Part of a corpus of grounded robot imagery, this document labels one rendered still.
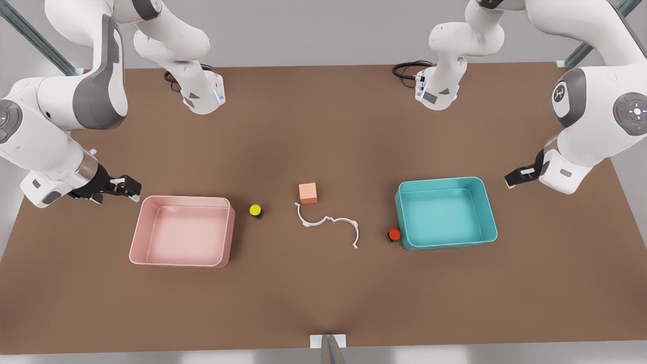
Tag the pink storage box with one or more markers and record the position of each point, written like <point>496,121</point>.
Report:
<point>183,231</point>

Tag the blue storage box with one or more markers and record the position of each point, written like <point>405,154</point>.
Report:
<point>445,212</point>

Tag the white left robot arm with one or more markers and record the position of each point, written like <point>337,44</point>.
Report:
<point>591,116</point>

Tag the red button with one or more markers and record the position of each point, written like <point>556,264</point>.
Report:
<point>394,235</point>

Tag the white curved headband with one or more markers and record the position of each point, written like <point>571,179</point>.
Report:
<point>328,222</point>

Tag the silver frame post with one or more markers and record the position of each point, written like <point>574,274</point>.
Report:
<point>591,40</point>
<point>328,349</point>
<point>38,38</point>

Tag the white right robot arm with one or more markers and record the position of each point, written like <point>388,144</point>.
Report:
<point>96,86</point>

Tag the yellow button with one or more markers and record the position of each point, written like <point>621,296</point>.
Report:
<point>256,211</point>

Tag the orange cube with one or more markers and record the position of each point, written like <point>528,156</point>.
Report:
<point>308,193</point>

